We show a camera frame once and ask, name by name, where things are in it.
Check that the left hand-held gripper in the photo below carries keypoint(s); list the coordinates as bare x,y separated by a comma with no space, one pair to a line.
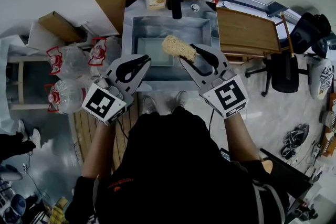
102,103

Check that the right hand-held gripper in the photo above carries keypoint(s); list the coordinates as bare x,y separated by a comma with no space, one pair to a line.
228,94

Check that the rectangular grey pan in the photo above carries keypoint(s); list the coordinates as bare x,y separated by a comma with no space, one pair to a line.
149,51

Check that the yellow-brown sponge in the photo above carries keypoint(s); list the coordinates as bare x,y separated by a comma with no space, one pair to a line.
178,48

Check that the person's left forearm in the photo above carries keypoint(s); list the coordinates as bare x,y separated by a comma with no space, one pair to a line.
99,149

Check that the person's right forearm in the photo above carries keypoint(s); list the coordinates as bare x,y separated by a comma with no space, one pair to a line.
241,139

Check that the person's left grey shoe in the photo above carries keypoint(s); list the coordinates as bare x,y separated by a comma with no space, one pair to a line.
149,105

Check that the person's grey shoe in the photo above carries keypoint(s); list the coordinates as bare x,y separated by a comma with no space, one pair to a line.
149,105
181,99

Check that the person's right grey shoe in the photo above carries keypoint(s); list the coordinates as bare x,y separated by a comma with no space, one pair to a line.
181,99

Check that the stainless steel sink unit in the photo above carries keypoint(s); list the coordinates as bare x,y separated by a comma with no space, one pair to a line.
157,26

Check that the wooden shelf table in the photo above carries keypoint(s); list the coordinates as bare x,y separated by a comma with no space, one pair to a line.
246,31

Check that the round chrome sink knob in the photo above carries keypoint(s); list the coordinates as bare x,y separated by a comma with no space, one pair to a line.
195,7

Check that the clear plastic water jugs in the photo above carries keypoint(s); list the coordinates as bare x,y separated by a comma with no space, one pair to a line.
68,97

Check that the black faucet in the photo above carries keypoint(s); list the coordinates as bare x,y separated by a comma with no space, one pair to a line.
176,0

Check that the black office chair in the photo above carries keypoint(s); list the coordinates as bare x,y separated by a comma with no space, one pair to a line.
286,76

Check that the wooden slat platform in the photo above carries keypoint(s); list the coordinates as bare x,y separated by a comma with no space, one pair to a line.
84,133

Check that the small cardboard box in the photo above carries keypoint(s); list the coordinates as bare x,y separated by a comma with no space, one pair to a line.
57,25

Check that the black smartphone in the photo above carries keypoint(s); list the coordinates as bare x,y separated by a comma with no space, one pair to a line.
225,155

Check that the person's black shirt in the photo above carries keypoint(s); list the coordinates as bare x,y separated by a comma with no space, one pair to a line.
173,165

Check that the zebra print pillow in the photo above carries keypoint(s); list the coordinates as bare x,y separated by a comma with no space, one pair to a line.
323,78

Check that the white covered wooden table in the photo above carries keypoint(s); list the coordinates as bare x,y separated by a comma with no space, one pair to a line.
5,73

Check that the cardboard box of striped items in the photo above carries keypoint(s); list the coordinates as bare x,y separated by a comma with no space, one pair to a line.
330,126

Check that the black side table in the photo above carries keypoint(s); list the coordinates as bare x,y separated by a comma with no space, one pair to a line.
294,181

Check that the white power strip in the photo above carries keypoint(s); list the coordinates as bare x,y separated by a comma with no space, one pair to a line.
24,168

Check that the yellow plaid cloth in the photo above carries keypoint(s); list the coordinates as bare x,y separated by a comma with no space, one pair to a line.
60,211

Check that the black camera gear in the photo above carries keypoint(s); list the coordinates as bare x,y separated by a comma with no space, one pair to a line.
305,211

